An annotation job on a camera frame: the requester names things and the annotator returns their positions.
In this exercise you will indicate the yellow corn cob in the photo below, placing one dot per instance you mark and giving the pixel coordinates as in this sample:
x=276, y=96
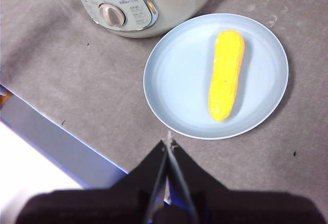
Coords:
x=225, y=80

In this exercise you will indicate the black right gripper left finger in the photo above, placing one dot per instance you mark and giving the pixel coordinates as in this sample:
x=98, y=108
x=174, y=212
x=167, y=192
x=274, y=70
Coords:
x=102, y=208

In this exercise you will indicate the pale green electric steamer pot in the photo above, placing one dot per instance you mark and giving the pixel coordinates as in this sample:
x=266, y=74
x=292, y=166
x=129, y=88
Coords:
x=179, y=3

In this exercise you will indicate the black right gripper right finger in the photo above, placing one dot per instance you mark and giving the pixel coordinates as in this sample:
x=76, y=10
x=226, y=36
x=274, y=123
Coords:
x=243, y=208

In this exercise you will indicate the blue round plate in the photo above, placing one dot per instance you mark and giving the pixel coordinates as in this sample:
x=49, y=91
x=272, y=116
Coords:
x=179, y=80

